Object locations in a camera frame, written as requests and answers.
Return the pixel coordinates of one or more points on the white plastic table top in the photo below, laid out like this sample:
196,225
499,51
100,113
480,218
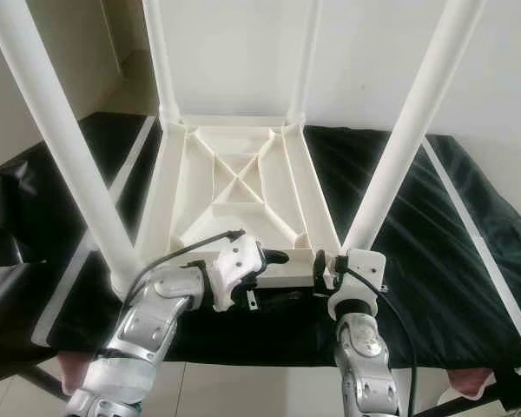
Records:
226,226

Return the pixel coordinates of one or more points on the white plastic table leg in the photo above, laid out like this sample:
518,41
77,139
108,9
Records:
61,130
161,61
304,61
408,130

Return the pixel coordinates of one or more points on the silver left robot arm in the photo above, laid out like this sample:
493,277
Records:
148,326

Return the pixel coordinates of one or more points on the black table cloth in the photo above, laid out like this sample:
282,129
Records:
460,313

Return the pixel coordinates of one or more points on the pink fabric item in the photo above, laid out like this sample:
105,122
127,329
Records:
473,378

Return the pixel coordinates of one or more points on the pink rounded object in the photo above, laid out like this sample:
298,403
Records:
74,373

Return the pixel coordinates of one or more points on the black metal stand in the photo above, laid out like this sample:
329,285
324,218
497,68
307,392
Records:
495,395

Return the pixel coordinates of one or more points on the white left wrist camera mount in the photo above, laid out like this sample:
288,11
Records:
234,265

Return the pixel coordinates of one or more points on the black table frame leg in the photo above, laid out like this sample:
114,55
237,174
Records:
43,380

